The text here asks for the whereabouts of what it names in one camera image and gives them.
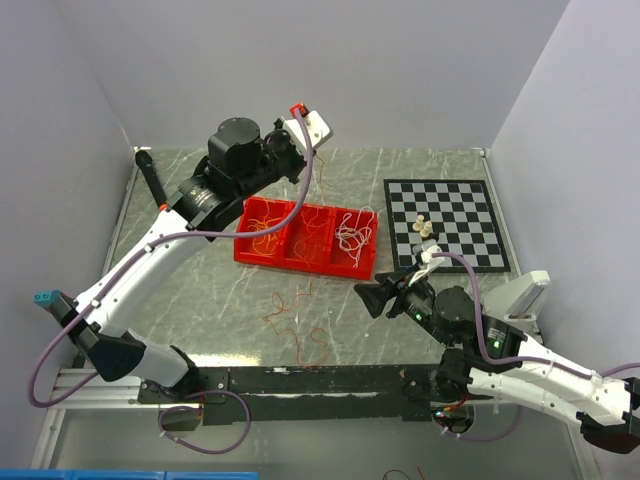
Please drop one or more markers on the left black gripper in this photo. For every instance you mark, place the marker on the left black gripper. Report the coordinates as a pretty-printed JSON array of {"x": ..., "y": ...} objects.
[{"x": 281, "y": 135}]

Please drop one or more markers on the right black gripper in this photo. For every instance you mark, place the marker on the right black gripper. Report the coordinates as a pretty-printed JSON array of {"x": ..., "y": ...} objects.
[{"x": 373, "y": 295}]

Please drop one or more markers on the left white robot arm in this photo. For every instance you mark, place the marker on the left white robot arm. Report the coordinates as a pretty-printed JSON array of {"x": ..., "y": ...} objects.
[{"x": 240, "y": 162}]

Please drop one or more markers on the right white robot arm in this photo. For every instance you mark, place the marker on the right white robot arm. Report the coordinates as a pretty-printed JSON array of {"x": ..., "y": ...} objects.
[{"x": 486, "y": 357}]

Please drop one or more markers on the red three-compartment tray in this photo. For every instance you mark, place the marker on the red three-compartment tray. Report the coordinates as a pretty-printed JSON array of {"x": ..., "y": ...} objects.
[{"x": 322, "y": 240}]

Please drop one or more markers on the cream chess piece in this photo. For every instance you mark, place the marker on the cream chess piece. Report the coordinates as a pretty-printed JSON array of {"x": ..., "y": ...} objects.
[
  {"x": 419, "y": 223},
  {"x": 427, "y": 229}
]

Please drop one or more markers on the black white chessboard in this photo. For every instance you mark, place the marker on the black white chessboard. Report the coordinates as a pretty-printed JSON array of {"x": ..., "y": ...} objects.
[{"x": 461, "y": 215}]

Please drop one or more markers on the black orange-tipped marker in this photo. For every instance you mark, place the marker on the black orange-tipped marker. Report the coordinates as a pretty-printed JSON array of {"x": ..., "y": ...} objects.
[{"x": 145, "y": 164}]

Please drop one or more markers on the white grey stand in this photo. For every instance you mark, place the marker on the white grey stand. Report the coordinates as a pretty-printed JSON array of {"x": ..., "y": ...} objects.
[{"x": 520, "y": 299}]

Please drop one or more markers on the blue orange toy block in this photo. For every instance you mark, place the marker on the blue orange toy block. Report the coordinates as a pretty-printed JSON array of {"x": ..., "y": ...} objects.
[{"x": 47, "y": 299}]

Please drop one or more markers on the blue bin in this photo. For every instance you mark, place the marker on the blue bin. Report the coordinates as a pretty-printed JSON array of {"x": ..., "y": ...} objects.
[{"x": 79, "y": 474}]

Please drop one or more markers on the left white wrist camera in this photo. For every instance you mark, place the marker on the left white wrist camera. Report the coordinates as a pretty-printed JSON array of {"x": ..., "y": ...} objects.
[{"x": 318, "y": 129}]

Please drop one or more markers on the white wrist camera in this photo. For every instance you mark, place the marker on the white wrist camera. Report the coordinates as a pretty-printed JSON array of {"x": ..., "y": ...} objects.
[
  {"x": 318, "y": 129},
  {"x": 426, "y": 260}
]

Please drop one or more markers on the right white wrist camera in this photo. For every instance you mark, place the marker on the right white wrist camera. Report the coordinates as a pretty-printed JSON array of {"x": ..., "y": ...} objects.
[{"x": 426, "y": 260}]

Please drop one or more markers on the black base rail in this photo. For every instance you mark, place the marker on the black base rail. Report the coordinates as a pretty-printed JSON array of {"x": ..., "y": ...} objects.
[{"x": 293, "y": 393}]

